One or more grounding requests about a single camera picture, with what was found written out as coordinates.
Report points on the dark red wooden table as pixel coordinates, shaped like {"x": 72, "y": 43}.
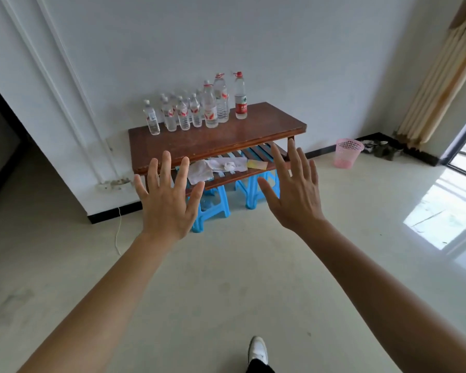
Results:
{"x": 225, "y": 139}

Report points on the red label red cap bottle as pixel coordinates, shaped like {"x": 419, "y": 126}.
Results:
{"x": 240, "y": 108}

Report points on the person's right hand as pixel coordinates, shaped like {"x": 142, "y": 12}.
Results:
{"x": 299, "y": 201}

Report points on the row of small water bottles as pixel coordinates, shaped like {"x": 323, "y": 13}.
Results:
{"x": 171, "y": 116}

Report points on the person's white shoe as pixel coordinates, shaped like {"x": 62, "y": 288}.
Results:
{"x": 258, "y": 349}

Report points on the yellow cloth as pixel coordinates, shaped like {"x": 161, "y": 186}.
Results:
{"x": 257, "y": 164}

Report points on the cluster of dark shoes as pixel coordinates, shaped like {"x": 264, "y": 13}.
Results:
{"x": 384, "y": 149}

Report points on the black-framed sliding glass door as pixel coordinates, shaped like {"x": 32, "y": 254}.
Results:
{"x": 458, "y": 141}

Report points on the white door frame trim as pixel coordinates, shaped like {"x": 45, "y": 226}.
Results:
{"x": 71, "y": 73}

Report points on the person's left hand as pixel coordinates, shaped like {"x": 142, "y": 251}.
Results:
{"x": 167, "y": 213}

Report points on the person's left forearm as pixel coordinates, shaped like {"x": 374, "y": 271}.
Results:
{"x": 101, "y": 314}

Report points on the person's black trousers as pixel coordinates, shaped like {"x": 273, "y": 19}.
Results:
{"x": 258, "y": 368}

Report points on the pink plastic basket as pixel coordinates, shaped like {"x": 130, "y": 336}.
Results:
{"x": 347, "y": 155}

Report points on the beige curtain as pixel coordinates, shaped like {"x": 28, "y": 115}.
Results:
{"x": 442, "y": 73}

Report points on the white rag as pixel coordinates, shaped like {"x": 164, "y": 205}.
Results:
{"x": 200, "y": 172}
{"x": 229, "y": 165}

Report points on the person's right forearm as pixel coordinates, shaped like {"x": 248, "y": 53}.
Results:
{"x": 392, "y": 306}

